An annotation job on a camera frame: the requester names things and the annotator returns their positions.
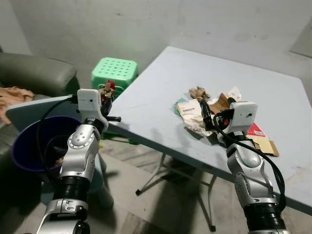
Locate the light blue folding table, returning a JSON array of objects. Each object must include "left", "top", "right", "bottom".
[{"left": 104, "top": 46, "right": 312, "bottom": 233}]

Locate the torn brown cardboard piece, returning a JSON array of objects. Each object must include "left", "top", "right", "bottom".
[{"left": 209, "top": 92, "right": 233, "bottom": 114}]

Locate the purple rubbish bin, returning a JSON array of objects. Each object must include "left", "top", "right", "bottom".
[{"left": 11, "top": 115, "right": 84, "bottom": 173}]

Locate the crumpled white paper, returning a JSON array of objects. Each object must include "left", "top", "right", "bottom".
[{"left": 183, "top": 116, "right": 219, "bottom": 138}]

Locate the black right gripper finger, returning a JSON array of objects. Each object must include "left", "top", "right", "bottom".
[{"left": 200, "top": 99, "right": 216, "bottom": 130}]

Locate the tan crumpled cloth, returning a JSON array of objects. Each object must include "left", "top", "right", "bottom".
[{"left": 0, "top": 86, "right": 35, "bottom": 123}]

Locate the grey green sofa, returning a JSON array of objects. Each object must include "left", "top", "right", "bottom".
[{"left": 0, "top": 52, "right": 80, "bottom": 98}]

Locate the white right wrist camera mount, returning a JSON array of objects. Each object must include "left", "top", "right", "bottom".
[{"left": 228, "top": 101, "right": 258, "bottom": 136}]

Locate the white crumpled wrapper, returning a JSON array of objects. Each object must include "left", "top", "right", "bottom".
[{"left": 226, "top": 86, "right": 242, "bottom": 101}]

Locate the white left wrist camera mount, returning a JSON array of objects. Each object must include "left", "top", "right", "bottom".
[{"left": 77, "top": 89, "right": 109, "bottom": 126}]

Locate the red brown wrapper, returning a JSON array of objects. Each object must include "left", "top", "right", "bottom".
[{"left": 99, "top": 79, "right": 117, "bottom": 99}]

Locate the crumpled brown paper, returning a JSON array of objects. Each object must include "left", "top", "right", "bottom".
[{"left": 189, "top": 86, "right": 212, "bottom": 101}]

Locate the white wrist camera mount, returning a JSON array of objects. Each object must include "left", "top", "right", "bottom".
[
  {"left": 77, "top": 89, "right": 109, "bottom": 126},
  {"left": 228, "top": 101, "right": 258, "bottom": 136}
]

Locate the teal paper piece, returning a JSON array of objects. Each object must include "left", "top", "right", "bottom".
[{"left": 174, "top": 97, "right": 189, "bottom": 116}]

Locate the flat brown cardboard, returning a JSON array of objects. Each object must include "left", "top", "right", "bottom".
[{"left": 250, "top": 135, "right": 280, "bottom": 157}]

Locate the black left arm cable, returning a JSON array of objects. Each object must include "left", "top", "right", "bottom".
[{"left": 36, "top": 96, "right": 81, "bottom": 187}]

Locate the red printed card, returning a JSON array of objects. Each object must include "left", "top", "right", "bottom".
[{"left": 247, "top": 122, "right": 267, "bottom": 138}]

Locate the green plastic stool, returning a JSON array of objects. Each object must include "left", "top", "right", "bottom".
[{"left": 91, "top": 57, "right": 140, "bottom": 145}]

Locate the white printed paper box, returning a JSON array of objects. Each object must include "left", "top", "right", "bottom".
[{"left": 176, "top": 98, "right": 205, "bottom": 122}]

